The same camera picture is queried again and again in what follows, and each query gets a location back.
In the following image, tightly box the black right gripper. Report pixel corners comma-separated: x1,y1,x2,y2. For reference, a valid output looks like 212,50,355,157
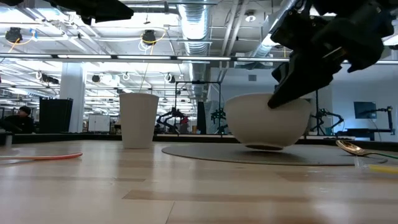
267,6,394,110

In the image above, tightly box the white bowl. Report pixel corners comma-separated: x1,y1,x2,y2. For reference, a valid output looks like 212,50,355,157
224,92,312,151

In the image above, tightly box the gold spoon with green handle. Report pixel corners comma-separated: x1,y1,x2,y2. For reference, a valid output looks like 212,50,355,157
335,139,398,161

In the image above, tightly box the white paper cup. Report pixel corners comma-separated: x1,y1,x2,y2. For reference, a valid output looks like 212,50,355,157
119,92,160,149

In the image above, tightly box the fork with pink handle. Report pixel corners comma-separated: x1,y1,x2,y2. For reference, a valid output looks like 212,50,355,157
0,151,84,162

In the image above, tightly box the round grey mat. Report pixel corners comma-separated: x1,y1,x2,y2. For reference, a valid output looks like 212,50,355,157
161,142,389,166

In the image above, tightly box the long LED light bar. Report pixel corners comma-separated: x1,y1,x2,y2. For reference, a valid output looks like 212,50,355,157
0,53,398,65

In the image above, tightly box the white cabinet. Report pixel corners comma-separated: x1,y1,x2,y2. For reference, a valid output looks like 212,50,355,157
88,113,111,133

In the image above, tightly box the white pillar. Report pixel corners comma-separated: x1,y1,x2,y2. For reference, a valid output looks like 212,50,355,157
59,62,86,133

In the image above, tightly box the black cabinet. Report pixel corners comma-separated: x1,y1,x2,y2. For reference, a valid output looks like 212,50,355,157
39,97,74,134

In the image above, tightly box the person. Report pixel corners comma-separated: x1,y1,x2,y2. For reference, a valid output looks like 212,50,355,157
0,105,35,134

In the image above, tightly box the wall monitor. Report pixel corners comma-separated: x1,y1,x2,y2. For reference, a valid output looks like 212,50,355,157
353,101,377,119

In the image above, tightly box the black metal frame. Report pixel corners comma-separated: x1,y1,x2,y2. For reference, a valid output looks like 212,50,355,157
174,80,222,135

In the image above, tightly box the silver ventilation duct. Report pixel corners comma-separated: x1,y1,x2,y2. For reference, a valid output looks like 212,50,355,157
178,0,213,100

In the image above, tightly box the black ceiling cable reel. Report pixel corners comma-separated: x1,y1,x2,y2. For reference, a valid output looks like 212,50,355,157
5,27,23,43
142,29,157,45

